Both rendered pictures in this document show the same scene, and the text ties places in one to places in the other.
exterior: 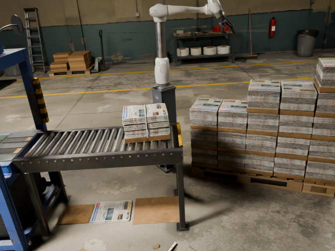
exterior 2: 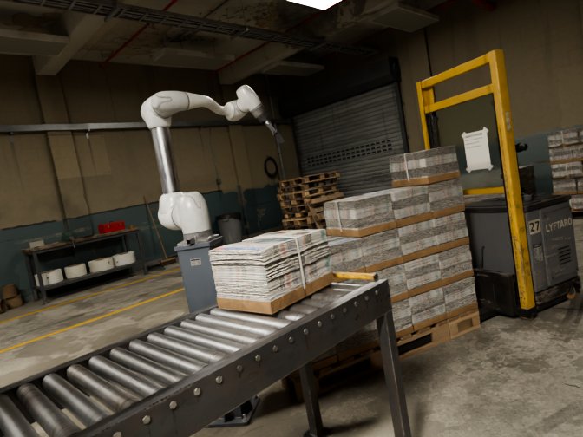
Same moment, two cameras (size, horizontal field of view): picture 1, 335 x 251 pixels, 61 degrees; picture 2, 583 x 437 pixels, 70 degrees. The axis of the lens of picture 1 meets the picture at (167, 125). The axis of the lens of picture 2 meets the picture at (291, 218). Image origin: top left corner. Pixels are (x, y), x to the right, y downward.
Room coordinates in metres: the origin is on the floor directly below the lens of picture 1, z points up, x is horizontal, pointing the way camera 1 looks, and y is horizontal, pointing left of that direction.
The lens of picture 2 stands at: (1.03, 1.22, 1.23)
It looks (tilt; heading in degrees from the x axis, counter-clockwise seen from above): 5 degrees down; 316
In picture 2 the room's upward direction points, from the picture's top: 10 degrees counter-clockwise
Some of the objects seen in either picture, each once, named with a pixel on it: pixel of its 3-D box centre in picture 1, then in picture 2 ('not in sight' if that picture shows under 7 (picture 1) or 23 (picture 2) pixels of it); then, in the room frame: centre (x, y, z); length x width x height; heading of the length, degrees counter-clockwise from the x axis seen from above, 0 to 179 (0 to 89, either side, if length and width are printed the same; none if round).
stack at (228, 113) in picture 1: (247, 142); (354, 298); (2.69, -0.85, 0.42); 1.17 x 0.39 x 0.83; 69
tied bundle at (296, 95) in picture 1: (295, 97); (394, 206); (2.55, -1.25, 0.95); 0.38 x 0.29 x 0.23; 160
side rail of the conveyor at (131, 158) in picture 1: (98, 160); (256, 367); (1.95, 0.56, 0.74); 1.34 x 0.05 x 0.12; 90
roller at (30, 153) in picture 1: (36, 146); not in sight; (2.21, 1.15, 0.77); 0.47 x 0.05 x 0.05; 0
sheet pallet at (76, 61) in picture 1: (72, 62); not in sight; (8.60, 2.75, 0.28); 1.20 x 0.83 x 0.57; 90
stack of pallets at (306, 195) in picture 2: not in sight; (311, 204); (7.41, -5.76, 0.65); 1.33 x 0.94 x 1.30; 94
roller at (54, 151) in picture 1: (59, 145); (75, 401); (2.20, 0.96, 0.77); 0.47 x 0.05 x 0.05; 0
